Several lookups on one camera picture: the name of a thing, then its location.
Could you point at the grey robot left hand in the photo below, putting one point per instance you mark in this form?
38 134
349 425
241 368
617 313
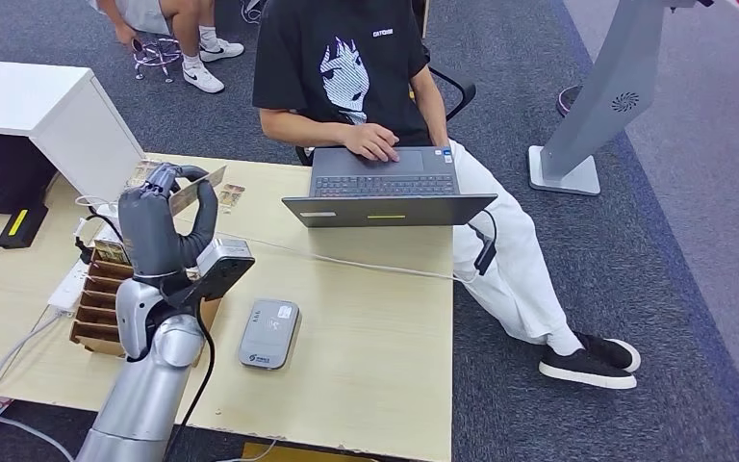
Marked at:
149 223

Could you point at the person's right hand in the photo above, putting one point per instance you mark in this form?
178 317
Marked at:
372 140

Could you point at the ID card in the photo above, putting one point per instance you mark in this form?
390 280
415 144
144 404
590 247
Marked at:
184 197

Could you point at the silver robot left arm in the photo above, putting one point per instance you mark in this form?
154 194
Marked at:
146 382

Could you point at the person's right forearm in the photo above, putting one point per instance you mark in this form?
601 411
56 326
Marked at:
299 127

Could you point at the person's left forearm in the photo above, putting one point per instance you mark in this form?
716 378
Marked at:
432 105

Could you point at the gold patterned room key card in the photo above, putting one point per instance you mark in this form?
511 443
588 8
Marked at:
111 253

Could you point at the patterned card in clear sleeve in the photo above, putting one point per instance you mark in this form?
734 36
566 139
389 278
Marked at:
142 167
233 194

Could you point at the brown cardboard card organizer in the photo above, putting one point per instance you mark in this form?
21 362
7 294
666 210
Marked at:
98 306

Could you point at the seated person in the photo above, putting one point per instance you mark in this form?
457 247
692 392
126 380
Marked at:
344 38

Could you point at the grey card reader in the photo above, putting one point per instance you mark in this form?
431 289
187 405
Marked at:
270 335

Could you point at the crouching person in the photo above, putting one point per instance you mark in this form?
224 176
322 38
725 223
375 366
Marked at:
178 25

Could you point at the white power adapter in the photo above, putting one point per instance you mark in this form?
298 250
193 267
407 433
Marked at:
107 210

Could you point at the grey laptop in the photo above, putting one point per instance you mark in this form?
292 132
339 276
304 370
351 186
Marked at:
382 212

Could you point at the white power strip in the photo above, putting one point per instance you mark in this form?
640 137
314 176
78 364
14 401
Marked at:
66 290

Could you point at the black device with yellow stripe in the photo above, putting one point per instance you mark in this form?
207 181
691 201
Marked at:
22 226

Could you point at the black monitor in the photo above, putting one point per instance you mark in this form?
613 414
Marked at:
0 172

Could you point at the white cabinet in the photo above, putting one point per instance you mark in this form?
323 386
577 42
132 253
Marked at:
25 95

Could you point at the round purple-rimmed base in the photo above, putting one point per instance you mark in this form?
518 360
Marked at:
566 101

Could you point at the grey kiosk stand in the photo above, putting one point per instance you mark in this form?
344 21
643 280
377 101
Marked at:
618 83

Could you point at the yellow board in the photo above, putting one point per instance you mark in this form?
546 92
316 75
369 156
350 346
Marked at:
280 454

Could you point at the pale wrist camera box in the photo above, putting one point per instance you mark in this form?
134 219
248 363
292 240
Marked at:
223 264

